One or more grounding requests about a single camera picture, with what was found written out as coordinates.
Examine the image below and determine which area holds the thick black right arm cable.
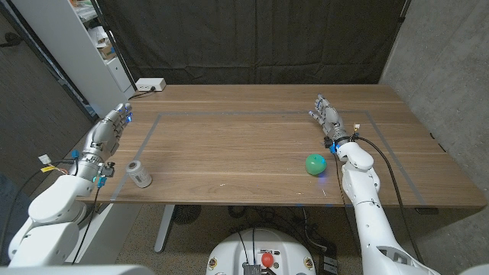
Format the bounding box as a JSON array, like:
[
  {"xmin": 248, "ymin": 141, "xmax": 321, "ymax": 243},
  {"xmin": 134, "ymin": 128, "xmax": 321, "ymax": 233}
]
[{"xmin": 354, "ymin": 135, "xmax": 424, "ymax": 264}]

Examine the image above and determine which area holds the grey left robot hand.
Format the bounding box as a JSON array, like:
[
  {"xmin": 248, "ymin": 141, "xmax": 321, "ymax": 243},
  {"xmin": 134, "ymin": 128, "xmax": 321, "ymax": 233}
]
[{"xmin": 77, "ymin": 102, "xmax": 134, "ymax": 183}]

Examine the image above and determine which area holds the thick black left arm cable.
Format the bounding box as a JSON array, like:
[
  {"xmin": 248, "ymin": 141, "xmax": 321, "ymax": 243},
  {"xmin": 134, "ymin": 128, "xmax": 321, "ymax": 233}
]
[{"xmin": 0, "ymin": 158, "xmax": 81, "ymax": 249}]

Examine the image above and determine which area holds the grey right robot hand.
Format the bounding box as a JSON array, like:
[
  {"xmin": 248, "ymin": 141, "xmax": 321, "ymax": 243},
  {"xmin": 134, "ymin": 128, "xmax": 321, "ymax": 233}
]
[{"xmin": 308, "ymin": 93, "xmax": 351, "ymax": 145}]

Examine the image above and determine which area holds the grey tape outline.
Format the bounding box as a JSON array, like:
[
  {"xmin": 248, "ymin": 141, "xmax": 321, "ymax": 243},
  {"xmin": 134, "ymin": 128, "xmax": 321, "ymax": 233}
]
[{"xmin": 110, "ymin": 110, "xmax": 427, "ymax": 205}]

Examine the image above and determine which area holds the white robot torso base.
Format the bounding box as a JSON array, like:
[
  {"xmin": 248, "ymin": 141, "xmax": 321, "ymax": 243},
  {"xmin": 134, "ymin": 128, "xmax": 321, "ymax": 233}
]
[{"xmin": 206, "ymin": 228, "xmax": 317, "ymax": 275}]

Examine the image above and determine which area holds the black door handle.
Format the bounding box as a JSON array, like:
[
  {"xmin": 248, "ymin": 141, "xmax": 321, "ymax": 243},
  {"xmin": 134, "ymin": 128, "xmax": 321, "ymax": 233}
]
[{"xmin": 0, "ymin": 32, "xmax": 23, "ymax": 49}]

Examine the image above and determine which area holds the green ball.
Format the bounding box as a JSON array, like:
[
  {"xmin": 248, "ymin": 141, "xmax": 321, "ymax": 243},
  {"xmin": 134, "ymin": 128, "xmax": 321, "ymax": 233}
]
[{"xmin": 305, "ymin": 154, "xmax": 328, "ymax": 176}]

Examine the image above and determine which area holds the white power strip box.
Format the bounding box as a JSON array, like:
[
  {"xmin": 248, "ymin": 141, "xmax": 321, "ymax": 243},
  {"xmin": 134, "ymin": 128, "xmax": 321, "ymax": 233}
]
[{"xmin": 135, "ymin": 77, "xmax": 167, "ymax": 92}]

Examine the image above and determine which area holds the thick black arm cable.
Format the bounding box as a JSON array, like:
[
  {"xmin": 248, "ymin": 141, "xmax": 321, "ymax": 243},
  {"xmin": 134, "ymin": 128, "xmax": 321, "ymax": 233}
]
[
  {"xmin": 0, "ymin": 158, "xmax": 81, "ymax": 249},
  {"xmin": 354, "ymin": 135, "xmax": 424, "ymax": 264}
]

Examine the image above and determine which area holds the black backdrop curtain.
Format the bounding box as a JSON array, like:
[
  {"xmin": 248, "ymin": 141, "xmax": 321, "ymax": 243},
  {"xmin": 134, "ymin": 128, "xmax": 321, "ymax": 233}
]
[{"xmin": 95, "ymin": 0, "xmax": 408, "ymax": 86}]

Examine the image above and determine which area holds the brown cardboard box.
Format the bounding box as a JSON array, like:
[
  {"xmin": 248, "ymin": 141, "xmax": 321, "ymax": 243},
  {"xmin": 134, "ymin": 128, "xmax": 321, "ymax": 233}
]
[{"xmin": 97, "ymin": 41, "xmax": 117, "ymax": 61}]

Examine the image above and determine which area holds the black round floor fan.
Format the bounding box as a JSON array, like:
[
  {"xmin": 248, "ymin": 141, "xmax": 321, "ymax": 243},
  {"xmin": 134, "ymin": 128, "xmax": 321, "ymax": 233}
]
[{"xmin": 171, "ymin": 205, "xmax": 202, "ymax": 225}]

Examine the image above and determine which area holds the black backdrop stand pole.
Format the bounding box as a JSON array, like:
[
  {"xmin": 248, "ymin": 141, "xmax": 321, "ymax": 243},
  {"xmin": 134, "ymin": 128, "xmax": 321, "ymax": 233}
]
[{"xmin": 89, "ymin": 0, "xmax": 138, "ymax": 92}]

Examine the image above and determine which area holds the black floor power strip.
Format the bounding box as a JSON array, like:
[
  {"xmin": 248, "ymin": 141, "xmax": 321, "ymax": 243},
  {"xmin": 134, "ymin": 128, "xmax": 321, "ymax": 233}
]
[{"xmin": 319, "ymin": 244, "xmax": 339, "ymax": 275}]

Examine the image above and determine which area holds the white shelf cabinet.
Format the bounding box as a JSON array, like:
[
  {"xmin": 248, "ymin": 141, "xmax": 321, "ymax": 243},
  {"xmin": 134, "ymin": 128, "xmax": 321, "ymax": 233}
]
[{"xmin": 11, "ymin": 0, "xmax": 135, "ymax": 119}]

